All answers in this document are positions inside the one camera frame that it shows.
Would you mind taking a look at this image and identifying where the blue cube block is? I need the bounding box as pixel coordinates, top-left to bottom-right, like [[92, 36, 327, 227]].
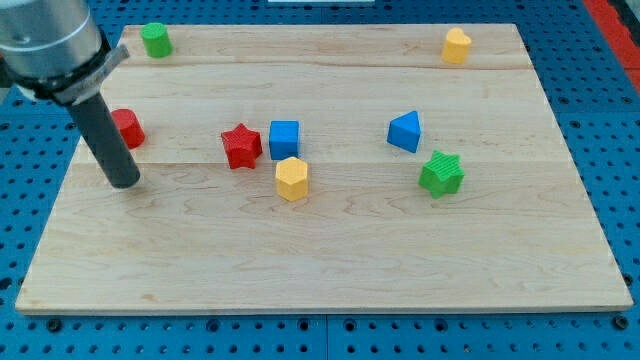
[[269, 120, 300, 160]]

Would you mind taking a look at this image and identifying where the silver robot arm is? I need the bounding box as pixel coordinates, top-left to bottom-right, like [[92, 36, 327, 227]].
[[1, 0, 140, 189]]

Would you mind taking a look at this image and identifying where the red star block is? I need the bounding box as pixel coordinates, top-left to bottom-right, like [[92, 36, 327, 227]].
[[221, 123, 262, 169]]

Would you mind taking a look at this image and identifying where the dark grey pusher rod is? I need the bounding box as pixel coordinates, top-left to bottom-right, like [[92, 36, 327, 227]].
[[67, 93, 140, 189]]

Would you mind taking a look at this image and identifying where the red cylinder block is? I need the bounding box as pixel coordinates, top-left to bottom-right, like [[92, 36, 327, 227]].
[[111, 108, 146, 149]]

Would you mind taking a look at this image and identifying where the blue triangle block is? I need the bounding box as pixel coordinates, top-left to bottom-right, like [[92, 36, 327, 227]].
[[386, 110, 421, 153]]

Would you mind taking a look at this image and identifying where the green star block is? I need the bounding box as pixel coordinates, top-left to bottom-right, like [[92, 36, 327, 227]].
[[418, 150, 465, 199]]

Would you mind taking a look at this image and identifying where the wooden board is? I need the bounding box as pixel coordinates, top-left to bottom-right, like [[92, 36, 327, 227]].
[[15, 24, 633, 315]]

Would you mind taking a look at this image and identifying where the green cylinder block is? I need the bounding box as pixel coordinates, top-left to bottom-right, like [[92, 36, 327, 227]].
[[140, 22, 173, 58]]

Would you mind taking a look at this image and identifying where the yellow hexagon block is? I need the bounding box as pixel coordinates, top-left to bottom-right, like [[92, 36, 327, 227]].
[[275, 157, 309, 202]]

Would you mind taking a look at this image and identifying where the yellow heart block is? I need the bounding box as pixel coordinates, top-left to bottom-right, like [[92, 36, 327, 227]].
[[441, 27, 472, 64]]

